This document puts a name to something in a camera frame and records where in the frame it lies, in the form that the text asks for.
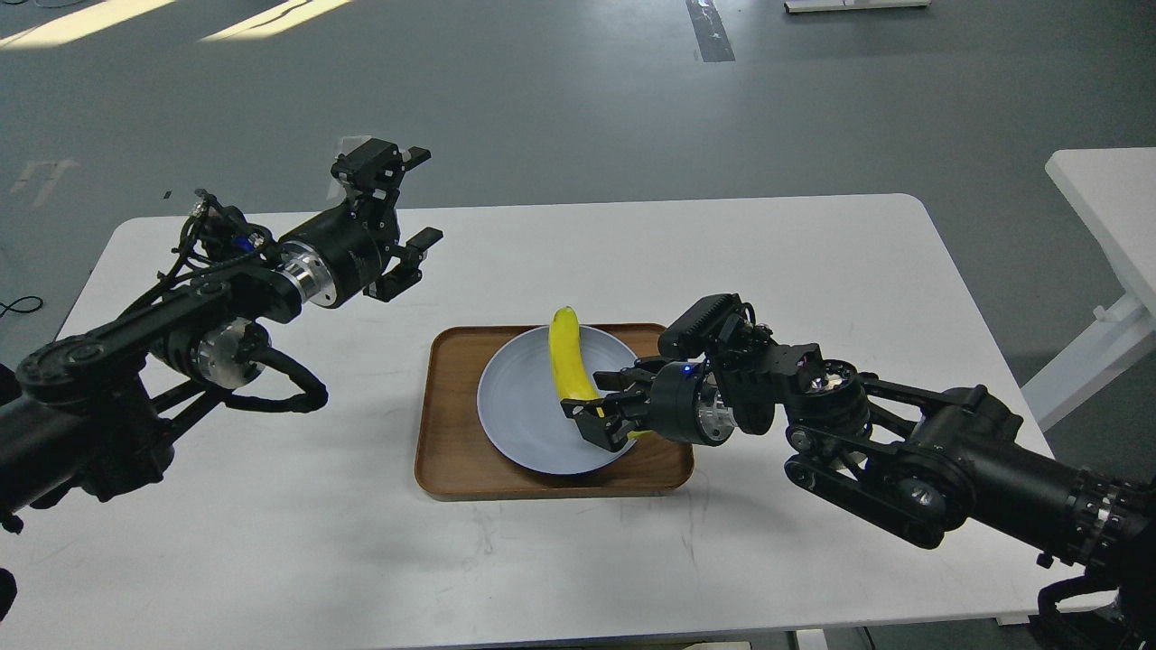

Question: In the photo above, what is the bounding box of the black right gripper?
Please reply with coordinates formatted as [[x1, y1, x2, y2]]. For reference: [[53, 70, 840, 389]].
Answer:
[[561, 357, 738, 452]]

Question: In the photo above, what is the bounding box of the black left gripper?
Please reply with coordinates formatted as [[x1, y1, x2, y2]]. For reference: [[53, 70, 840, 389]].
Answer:
[[277, 136, 444, 309]]

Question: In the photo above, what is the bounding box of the yellow banana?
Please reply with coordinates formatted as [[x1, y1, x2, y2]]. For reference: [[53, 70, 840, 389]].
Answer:
[[548, 306, 652, 440]]

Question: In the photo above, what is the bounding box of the light blue plate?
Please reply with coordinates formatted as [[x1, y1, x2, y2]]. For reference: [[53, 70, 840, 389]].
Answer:
[[476, 326, 636, 477]]

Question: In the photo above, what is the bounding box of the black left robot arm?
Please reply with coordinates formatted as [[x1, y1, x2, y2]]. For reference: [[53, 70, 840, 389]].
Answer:
[[1, 136, 443, 534]]

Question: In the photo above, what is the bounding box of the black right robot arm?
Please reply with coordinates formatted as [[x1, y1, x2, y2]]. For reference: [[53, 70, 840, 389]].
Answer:
[[548, 293, 1153, 649]]

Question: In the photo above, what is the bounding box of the brown wooden tray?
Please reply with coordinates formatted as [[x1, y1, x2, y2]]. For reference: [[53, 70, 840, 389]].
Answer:
[[415, 325, 695, 501]]

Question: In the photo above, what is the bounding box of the white table base far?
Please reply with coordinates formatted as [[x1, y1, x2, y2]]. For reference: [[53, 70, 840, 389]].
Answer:
[[783, 0, 932, 14]]

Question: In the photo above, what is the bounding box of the white side table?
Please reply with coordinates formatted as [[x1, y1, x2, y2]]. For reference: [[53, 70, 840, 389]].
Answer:
[[1022, 147, 1155, 431]]

